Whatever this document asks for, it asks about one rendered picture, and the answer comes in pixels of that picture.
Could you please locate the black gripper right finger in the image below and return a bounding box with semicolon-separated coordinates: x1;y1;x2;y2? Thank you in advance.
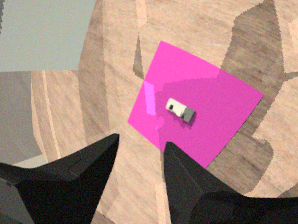
164;141;298;224

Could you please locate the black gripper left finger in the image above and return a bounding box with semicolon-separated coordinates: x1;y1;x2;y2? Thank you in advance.
0;133;120;224

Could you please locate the pink square mat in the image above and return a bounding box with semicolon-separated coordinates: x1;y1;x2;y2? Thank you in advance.
128;41;263;168

